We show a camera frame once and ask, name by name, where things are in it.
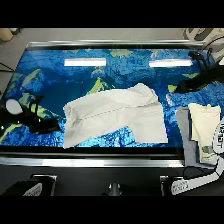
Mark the black cable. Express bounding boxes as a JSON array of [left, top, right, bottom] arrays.
[[183, 166, 209, 179]]

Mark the grey garment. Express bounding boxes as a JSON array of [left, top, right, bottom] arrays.
[[175, 107, 205, 169]]

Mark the blue garment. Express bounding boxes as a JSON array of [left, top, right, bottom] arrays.
[[187, 111, 202, 162]]

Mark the white shirt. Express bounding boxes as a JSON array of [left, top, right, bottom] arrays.
[[62, 82, 169, 149]]

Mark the silver frame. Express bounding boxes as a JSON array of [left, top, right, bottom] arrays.
[[0, 39, 205, 197]]

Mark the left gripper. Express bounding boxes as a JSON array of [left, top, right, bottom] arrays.
[[29, 117, 63, 135]]

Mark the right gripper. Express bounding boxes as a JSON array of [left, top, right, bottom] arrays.
[[174, 73, 215, 95]]

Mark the cream T-shirt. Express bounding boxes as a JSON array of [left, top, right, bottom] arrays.
[[187, 102, 222, 166]]

